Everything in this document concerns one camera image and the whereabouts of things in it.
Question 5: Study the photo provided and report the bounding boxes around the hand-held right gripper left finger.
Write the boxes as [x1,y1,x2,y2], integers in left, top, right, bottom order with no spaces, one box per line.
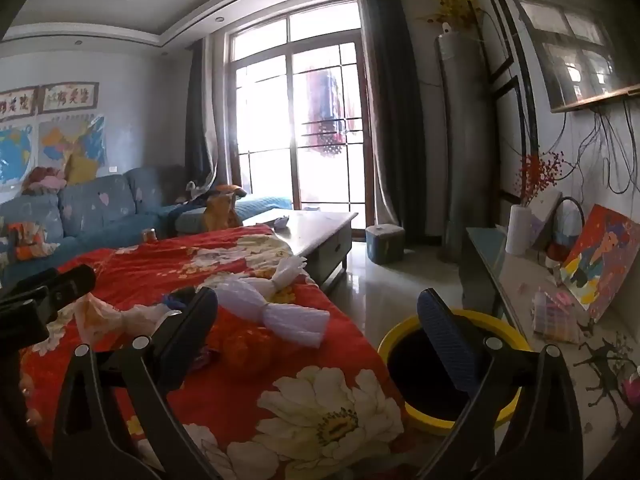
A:
[52,286,221,480]

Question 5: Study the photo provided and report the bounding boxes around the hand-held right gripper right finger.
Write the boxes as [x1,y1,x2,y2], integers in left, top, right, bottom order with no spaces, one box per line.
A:
[416,287,584,480]

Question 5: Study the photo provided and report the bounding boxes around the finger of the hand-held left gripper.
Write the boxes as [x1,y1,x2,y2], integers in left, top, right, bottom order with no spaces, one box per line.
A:
[0,264,97,309]
[0,300,51,348]

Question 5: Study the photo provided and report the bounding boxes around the blue plastic wrapper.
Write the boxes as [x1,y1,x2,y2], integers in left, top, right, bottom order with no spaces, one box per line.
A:
[162,288,200,312]

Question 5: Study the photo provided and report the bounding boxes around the pale translucent plastic bag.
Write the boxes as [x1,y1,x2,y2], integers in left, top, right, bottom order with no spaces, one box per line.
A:
[60,295,171,351]

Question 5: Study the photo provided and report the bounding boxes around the orange plastic wrapper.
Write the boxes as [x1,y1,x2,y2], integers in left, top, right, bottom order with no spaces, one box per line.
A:
[222,327,276,378]

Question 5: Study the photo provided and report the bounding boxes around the yellow trash bin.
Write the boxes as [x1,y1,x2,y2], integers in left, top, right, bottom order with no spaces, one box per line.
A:
[377,308,533,436]

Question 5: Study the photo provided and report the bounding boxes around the white cloth bundle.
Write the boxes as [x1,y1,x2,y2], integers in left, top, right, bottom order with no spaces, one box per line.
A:
[200,255,331,348]

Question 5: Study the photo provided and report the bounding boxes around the orange patterned cloth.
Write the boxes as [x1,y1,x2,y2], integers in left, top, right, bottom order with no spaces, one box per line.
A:
[0,222,61,261]

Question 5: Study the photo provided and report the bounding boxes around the red floral blanket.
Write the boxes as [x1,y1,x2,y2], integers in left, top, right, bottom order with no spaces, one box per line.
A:
[20,225,416,480]

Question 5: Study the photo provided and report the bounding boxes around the blue floral sofa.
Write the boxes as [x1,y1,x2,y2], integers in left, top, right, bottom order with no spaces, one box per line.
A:
[0,165,293,286]

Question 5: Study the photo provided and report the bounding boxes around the printed cabinet mat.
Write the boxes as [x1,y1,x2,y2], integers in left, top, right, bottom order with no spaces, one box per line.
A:
[500,250,640,431]

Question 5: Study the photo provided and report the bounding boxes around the glass-top television cabinet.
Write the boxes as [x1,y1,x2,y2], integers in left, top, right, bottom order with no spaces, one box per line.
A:
[460,225,640,461]

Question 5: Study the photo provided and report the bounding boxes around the pink plush toys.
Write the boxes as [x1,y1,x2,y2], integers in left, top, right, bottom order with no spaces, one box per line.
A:
[22,166,68,196]

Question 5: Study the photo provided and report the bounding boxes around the clear bead organizer box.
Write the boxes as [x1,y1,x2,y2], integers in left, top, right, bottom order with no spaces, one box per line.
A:
[532,287,583,343]

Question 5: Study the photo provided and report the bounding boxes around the blue storage stool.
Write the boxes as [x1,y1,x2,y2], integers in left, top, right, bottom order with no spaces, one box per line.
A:
[365,224,405,265]

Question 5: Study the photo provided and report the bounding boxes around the yellow cushion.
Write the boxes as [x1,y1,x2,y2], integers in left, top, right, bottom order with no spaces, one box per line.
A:
[65,152,93,186]

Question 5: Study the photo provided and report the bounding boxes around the white vase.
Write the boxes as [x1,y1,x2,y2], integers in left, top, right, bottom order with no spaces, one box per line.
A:
[505,204,535,256]

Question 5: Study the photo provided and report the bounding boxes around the world map poster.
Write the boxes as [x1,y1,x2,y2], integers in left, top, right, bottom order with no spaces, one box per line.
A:
[0,125,36,186]

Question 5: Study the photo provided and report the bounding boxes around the country map poster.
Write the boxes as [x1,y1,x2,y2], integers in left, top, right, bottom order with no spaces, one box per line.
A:
[39,115,106,173]

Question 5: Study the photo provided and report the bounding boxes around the white canvas board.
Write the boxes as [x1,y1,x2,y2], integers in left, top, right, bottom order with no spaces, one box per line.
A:
[530,190,563,251]

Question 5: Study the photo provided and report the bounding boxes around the grey coffee table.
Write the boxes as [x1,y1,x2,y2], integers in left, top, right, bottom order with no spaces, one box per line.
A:
[240,210,360,293]

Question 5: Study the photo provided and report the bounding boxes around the colourful canvas painting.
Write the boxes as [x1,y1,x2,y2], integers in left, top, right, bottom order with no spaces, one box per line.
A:
[560,203,640,323]

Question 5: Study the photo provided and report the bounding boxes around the framed calligraphy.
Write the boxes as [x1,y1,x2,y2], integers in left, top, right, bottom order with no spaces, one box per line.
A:
[40,80,100,111]
[0,87,38,121]

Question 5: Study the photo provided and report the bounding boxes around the grey standing air conditioner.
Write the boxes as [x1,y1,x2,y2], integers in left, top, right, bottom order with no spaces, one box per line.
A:
[434,30,498,263]

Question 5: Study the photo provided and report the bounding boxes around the dark grey curtain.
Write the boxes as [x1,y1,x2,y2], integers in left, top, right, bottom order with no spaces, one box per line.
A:
[357,0,441,251]
[185,37,236,196]

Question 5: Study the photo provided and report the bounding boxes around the glass balcony door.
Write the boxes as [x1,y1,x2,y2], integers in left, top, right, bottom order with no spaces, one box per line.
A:
[225,0,376,228]

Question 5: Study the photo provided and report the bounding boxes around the hanging laundry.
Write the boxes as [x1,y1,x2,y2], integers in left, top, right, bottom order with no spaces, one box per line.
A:
[300,67,361,158]

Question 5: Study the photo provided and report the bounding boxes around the yellow artificial flowers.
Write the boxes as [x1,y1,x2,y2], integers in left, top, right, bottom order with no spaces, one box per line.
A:
[425,0,483,31]

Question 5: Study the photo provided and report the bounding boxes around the black hoop handle basket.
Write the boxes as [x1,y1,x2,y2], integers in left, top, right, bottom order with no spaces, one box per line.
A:
[547,197,586,261]

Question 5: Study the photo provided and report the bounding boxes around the black wall frame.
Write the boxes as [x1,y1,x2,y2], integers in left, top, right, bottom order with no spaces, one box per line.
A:
[470,0,541,201]

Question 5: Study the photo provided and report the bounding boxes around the hanging black cables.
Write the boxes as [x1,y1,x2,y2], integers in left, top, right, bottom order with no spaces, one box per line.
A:
[570,105,640,196]

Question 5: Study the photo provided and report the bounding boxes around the wall-mounted television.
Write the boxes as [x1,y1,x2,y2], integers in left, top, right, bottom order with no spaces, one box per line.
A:
[517,0,640,113]

